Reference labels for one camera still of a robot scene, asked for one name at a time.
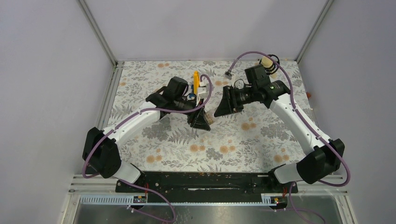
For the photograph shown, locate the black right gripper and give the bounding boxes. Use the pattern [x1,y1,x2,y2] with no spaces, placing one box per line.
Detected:
[214,85,257,118]

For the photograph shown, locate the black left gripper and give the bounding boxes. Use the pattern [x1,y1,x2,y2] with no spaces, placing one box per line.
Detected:
[174,96,211,130]

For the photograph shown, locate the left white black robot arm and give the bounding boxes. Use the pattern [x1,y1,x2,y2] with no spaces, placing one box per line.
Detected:
[82,74,213,192]

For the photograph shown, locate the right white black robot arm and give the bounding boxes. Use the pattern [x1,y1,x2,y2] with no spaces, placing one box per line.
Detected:
[214,65,345,192]

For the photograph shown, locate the blue yellow toy block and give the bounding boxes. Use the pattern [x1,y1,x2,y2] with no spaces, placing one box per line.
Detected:
[188,71,203,102]

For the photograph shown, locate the floral patterned table mat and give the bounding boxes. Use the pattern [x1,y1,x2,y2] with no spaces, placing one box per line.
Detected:
[108,61,305,172]

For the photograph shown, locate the cream foam studio microphone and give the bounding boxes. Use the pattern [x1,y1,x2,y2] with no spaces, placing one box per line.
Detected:
[259,54,280,76]

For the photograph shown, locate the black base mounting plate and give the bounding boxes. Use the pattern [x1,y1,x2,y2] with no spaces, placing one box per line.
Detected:
[115,171,291,200]

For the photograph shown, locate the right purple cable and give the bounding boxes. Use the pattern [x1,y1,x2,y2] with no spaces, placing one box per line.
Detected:
[224,51,352,224]

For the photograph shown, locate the purple cable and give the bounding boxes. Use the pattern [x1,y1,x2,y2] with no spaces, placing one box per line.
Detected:
[82,74,214,223]
[224,51,352,224]

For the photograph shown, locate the white slotted cable duct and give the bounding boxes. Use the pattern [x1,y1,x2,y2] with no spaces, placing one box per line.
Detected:
[79,194,279,206]

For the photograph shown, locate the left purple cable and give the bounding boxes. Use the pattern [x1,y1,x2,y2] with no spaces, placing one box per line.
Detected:
[82,74,214,223]

